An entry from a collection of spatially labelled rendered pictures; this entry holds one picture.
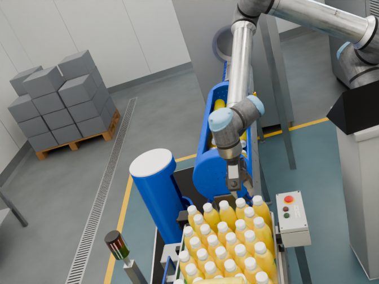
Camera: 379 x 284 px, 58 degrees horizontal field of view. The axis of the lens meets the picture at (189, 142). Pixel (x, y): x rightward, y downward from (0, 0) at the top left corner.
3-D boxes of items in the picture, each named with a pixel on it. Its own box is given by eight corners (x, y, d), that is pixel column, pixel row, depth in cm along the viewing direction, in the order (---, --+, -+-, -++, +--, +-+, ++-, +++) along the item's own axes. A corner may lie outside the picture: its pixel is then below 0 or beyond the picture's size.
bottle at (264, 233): (272, 264, 139) (263, 232, 130) (257, 258, 144) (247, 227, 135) (280, 251, 143) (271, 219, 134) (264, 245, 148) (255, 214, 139)
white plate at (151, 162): (141, 181, 195) (141, 183, 196) (179, 156, 205) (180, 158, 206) (122, 165, 218) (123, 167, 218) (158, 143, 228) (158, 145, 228)
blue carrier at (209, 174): (254, 112, 239) (242, 75, 226) (259, 196, 166) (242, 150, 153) (215, 123, 248) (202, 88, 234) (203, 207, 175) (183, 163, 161)
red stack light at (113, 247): (127, 237, 133) (122, 230, 131) (122, 250, 128) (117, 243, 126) (112, 239, 135) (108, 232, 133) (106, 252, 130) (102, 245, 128)
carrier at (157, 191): (189, 280, 238) (220, 254, 248) (141, 183, 196) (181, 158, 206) (168, 258, 261) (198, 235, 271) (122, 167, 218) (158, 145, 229)
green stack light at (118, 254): (132, 245, 136) (127, 237, 133) (127, 259, 130) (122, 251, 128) (117, 248, 137) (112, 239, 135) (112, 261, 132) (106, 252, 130)
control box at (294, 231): (303, 208, 146) (300, 189, 141) (311, 245, 129) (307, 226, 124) (280, 211, 149) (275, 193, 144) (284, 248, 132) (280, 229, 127)
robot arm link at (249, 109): (243, 102, 136) (220, 118, 132) (254, 88, 126) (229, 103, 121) (258, 120, 135) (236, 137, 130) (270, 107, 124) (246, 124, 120)
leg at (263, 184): (271, 200, 299) (256, 141, 269) (272, 205, 294) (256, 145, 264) (265, 201, 301) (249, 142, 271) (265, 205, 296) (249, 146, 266)
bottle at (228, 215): (245, 235, 156) (236, 205, 147) (234, 244, 154) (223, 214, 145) (235, 227, 162) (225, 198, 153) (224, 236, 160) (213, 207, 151)
